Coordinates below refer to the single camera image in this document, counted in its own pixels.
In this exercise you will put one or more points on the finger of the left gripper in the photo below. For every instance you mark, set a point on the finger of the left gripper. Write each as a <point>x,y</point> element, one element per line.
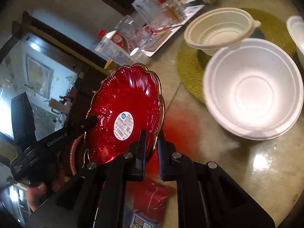
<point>89,122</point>

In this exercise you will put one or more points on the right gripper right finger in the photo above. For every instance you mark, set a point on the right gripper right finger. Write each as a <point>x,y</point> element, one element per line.
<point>207,196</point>

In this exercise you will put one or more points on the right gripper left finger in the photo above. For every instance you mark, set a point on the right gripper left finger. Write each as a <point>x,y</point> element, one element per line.
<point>105,186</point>

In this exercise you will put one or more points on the large white foam bowl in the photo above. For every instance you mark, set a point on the large white foam bowl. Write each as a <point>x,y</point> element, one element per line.
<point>253,89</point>

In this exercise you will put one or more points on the large beige plastic bowl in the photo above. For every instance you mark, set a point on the large beige plastic bowl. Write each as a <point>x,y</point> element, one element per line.
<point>219,28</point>

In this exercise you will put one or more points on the person's left hand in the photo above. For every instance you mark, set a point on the person's left hand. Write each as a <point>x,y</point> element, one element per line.
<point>36,192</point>

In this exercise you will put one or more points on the brown lidded jar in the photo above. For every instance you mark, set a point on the brown lidded jar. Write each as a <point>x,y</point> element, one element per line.
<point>111,67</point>

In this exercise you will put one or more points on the white tube bottle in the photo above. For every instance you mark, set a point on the white tube bottle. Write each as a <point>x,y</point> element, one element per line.
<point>114,52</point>

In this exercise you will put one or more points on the small white pill bottle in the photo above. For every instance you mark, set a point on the small white pill bottle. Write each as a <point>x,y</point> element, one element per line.
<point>138,56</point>

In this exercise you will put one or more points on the old book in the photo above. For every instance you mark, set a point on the old book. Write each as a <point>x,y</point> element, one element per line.
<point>158,39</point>

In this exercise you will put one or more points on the glass pitcher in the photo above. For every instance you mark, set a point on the glass pitcher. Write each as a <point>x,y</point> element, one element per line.
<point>134,34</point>

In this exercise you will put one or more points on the liquor bottle in clear box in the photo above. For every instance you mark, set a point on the liquor bottle in clear box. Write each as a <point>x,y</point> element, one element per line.
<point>159,13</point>

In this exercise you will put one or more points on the white paper sheet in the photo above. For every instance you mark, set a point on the white paper sheet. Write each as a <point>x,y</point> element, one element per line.
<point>189,12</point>

